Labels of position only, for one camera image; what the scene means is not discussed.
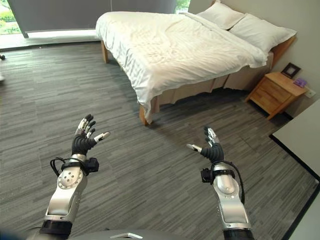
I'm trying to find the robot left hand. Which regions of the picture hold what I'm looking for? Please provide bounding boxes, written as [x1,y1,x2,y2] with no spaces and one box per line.
[71,114,111,156]

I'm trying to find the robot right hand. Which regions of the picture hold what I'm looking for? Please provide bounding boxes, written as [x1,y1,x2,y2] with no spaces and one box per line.
[186,125,225,165]

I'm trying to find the beige bed skirt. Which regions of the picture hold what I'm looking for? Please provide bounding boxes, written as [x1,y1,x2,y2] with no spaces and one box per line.
[157,72,267,106]

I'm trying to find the wooden nightstand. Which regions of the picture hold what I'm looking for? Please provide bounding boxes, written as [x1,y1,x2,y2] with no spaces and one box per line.
[244,71,309,121]

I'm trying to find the white duvet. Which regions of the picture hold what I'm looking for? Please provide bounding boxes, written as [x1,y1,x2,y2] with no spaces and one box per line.
[95,11,269,125]

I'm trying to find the purple box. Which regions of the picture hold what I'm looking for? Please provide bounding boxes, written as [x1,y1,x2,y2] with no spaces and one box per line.
[293,77,308,89]

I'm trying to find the white pillow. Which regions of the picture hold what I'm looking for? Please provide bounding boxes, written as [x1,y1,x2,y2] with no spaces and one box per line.
[228,13,298,54]
[196,0,246,31]

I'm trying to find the grey curtain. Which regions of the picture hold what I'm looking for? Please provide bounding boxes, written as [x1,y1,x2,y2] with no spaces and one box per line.
[6,0,178,39]

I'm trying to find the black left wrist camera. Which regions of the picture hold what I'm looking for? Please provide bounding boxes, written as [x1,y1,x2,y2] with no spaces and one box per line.
[84,157,100,174]

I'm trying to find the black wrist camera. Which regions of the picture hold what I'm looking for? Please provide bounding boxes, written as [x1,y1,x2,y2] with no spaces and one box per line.
[84,157,100,174]
[200,168,212,184]

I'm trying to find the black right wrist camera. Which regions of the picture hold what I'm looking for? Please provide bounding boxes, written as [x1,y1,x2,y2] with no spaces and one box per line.
[200,168,212,184]

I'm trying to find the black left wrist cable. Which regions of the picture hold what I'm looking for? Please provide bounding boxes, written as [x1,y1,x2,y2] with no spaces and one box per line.
[49,157,67,178]

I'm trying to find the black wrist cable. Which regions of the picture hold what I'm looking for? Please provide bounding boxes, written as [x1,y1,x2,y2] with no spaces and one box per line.
[223,161,246,205]
[49,157,67,178]

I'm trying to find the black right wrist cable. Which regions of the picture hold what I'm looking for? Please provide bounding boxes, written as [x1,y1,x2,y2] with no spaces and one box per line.
[223,161,246,205]

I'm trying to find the wooden bed frame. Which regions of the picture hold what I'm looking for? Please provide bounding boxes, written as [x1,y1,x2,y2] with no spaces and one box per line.
[100,0,298,126]

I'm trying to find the black picture frame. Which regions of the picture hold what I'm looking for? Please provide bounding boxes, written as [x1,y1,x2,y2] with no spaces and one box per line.
[280,62,301,80]

